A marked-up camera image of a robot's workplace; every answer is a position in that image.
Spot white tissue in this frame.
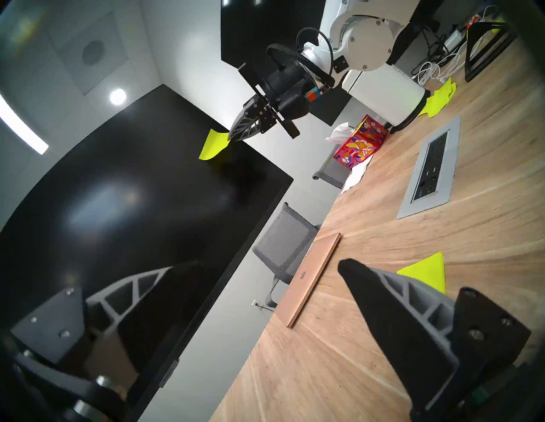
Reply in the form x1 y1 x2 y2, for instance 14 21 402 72
326 123 354 143

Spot round ceiling speaker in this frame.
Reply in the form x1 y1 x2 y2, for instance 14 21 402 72
81 40 106 66

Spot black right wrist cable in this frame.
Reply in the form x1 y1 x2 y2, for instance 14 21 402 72
266 27 337 88

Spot colourful tissue box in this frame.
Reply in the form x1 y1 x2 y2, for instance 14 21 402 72
333 115 389 171

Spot rose gold laptop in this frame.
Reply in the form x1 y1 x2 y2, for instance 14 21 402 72
275 233 342 329

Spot single yellow sticky note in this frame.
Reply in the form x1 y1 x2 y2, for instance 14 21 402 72
198 129 230 161

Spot grey table socket box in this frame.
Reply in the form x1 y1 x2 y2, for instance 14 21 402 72
396 115 462 220

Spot linear ceiling light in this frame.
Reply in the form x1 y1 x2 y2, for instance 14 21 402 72
0 94 49 156

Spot black frame stand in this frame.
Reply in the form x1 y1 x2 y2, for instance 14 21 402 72
464 20 518 83

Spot grey mesh office chair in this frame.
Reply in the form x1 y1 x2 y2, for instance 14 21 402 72
312 145 354 190
251 202 322 309

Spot white coiled cable bundle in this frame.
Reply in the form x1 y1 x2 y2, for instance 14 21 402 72
412 40 469 86

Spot curved black monitor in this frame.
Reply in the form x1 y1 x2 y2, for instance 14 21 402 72
0 84 294 419

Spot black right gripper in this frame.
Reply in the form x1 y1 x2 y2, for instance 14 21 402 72
229 62 320 141

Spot large black wall screen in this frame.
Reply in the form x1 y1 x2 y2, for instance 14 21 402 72
221 0 354 127

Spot loose yellow sticky notes pile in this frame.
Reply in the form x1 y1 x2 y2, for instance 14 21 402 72
418 79 457 118

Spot white paper napkin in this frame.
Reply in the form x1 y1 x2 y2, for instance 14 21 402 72
341 153 374 194

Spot white pedal bin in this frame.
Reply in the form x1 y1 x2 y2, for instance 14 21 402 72
342 64 430 134

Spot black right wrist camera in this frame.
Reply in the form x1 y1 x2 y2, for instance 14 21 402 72
285 96 310 120

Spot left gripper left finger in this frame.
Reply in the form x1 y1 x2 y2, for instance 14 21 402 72
11 259 201 398

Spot yellow sticky note pad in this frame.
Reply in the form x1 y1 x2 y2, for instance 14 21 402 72
397 252 446 295

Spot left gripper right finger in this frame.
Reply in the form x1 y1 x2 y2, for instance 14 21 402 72
338 258 532 415

